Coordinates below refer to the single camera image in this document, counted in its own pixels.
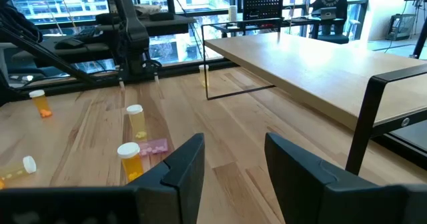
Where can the black background desk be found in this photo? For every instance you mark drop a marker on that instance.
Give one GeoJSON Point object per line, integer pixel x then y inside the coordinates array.
{"type": "Point", "coordinates": [253, 25]}

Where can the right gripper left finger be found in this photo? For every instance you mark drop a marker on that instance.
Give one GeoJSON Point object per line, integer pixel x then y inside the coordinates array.
{"type": "Point", "coordinates": [173, 190]}

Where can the grey box machine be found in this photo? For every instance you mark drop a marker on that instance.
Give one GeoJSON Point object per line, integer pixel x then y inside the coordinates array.
{"type": "Point", "coordinates": [400, 26]}

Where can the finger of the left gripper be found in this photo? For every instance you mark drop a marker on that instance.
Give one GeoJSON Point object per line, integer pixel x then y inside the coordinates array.
{"type": "Point", "coordinates": [156, 77]}
{"type": "Point", "coordinates": [121, 84]}

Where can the black tripod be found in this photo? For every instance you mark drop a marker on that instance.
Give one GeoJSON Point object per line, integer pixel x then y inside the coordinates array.
{"type": "Point", "coordinates": [421, 34]}

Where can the white cloth bundle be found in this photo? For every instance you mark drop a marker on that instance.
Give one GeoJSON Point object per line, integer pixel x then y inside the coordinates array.
{"type": "Point", "coordinates": [148, 9]}

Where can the pink pill bottle white cap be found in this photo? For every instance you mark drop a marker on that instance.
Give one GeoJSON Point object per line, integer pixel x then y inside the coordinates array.
{"type": "Point", "coordinates": [155, 146]}

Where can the black diagonal desk beam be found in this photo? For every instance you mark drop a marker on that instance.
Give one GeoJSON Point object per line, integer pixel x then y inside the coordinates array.
{"type": "Point", "coordinates": [50, 56]}

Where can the orange pill bottle white cap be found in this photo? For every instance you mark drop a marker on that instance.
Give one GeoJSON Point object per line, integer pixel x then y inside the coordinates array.
{"type": "Point", "coordinates": [40, 102]}

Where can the yellow pill bottle white cap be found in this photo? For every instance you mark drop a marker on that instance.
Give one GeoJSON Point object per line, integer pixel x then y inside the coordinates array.
{"type": "Point", "coordinates": [18, 170]}
{"type": "Point", "coordinates": [136, 122]}
{"type": "Point", "coordinates": [130, 160]}

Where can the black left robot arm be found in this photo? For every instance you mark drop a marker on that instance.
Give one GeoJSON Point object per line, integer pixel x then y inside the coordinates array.
{"type": "Point", "coordinates": [125, 4]}

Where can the black office chair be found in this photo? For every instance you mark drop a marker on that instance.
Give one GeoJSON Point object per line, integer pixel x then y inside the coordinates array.
{"type": "Point", "coordinates": [328, 20]}

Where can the white cylinder container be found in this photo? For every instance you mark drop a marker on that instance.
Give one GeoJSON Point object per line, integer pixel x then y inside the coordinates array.
{"type": "Point", "coordinates": [232, 13]}

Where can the black box device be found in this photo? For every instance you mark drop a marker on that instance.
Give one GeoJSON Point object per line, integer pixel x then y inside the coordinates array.
{"type": "Point", "coordinates": [161, 16]}

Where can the black jacket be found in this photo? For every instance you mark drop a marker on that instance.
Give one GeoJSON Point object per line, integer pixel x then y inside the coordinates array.
{"type": "Point", "coordinates": [16, 20]}

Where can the black perforated panel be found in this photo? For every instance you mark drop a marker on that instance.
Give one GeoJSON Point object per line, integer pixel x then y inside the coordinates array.
{"type": "Point", "coordinates": [263, 2]}

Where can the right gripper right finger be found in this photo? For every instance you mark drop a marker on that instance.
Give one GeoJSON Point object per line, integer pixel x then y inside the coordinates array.
{"type": "Point", "coordinates": [300, 190]}

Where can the wooden shelf black metal frame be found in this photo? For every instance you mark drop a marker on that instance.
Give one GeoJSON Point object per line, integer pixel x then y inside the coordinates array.
{"type": "Point", "coordinates": [317, 70]}

